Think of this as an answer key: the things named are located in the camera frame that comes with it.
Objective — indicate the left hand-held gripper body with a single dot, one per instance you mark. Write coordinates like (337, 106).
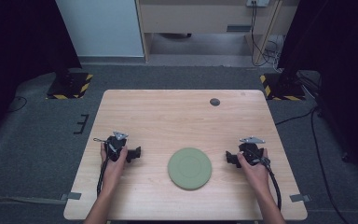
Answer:
(115, 146)

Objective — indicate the dark curtain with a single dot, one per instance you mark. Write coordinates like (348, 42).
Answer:
(15, 46)
(341, 62)

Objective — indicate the grey floor strip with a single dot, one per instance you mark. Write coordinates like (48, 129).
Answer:
(21, 200)

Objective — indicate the round green plate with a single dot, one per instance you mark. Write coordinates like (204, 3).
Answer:
(189, 168)

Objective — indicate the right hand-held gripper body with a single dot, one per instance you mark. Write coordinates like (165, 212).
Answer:
(252, 149)

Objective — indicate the white panel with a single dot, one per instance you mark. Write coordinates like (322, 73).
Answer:
(101, 28)

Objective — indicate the grey wall socket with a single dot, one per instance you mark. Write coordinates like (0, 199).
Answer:
(257, 2)

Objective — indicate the grey tape piece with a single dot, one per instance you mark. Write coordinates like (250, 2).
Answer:
(300, 198)
(71, 196)

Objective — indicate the person's left hand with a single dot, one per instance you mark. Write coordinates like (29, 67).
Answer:
(114, 172)

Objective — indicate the person's right hand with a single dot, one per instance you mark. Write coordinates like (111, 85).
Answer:
(254, 175)

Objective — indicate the black stand base hazard tape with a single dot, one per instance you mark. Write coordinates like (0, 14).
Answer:
(282, 87)
(70, 85)

